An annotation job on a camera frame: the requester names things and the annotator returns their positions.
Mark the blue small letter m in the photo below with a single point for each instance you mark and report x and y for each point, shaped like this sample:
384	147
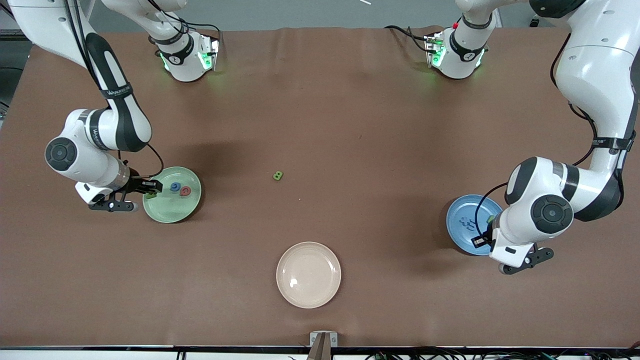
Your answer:
471	226

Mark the blue capital letter G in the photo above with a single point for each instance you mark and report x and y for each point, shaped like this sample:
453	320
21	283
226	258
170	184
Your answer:
172	187

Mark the red capital letter Q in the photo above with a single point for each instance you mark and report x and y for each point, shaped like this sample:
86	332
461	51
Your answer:
183	191

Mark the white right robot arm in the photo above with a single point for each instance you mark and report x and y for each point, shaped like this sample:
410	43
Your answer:
100	135

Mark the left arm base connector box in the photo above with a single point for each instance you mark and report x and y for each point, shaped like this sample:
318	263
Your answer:
434	50

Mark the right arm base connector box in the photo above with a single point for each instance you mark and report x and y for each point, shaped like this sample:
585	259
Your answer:
210	50

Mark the blue plate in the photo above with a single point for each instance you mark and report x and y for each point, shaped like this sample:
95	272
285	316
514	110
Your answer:
460	235

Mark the light green plate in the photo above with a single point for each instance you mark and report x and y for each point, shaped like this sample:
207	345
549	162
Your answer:
172	210

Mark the beige plate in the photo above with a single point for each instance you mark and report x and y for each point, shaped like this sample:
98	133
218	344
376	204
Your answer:
308	275

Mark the brown table cover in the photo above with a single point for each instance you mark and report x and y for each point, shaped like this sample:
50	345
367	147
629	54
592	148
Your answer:
320	125

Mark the white chair leg with caster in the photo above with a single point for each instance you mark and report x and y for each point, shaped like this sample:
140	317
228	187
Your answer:
535	22

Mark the grey metal bracket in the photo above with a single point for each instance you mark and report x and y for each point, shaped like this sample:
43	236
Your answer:
332	339

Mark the tan pointed post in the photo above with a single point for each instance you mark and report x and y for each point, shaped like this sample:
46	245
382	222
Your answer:
320	350

